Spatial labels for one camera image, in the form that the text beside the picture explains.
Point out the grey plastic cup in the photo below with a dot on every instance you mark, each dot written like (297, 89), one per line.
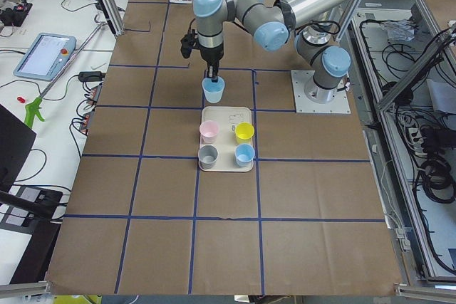
(207, 156)

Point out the pink plastic cup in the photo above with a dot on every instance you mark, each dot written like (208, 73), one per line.
(209, 130)

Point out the green handled grabber tool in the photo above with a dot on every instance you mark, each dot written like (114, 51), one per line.
(32, 109)

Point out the light blue plastic cup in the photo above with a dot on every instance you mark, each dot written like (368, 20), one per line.
(213, 89)

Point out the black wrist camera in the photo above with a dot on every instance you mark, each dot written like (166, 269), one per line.
(189, 42)

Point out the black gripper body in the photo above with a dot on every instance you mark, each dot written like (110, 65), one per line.
(211, 55)

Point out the beige plastic tray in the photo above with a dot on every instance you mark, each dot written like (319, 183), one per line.
(227, 118)

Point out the blue teach pendant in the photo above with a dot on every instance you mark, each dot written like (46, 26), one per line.
(46, 56)

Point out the black power adapter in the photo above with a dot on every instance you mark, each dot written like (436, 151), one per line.
(91, 76)

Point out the yellow plastic cup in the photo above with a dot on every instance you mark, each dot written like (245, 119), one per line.
(244, 132)

